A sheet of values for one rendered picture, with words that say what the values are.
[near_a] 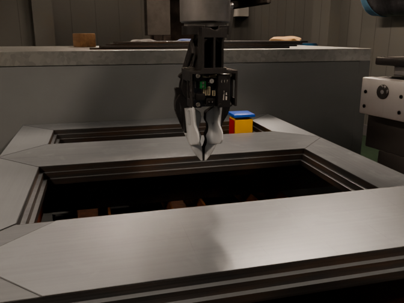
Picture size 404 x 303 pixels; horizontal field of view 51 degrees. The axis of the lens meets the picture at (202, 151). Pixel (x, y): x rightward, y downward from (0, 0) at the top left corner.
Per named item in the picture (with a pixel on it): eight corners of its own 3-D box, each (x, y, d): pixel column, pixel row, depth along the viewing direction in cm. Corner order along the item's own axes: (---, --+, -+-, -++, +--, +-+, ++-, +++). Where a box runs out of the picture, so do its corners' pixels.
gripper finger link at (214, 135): (210, 168, 65) (210, 109, 63) (201, 157, 71) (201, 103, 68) (229, 166, 66) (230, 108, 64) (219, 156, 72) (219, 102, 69)
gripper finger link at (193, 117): (190, 169, 65) (190, 110, 62) (183, 159, 70) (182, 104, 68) (210, 168, 65) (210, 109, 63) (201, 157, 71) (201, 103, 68)
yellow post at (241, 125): (234, 187, 119) (235, 119, 114) (228, 181, 123) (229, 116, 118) (250, 185, 120) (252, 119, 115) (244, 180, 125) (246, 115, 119)
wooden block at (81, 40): (96, 47, 160) (95, 33, 158) (80, 47, 157) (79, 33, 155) (88, 46, 168) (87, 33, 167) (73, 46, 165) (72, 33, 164)
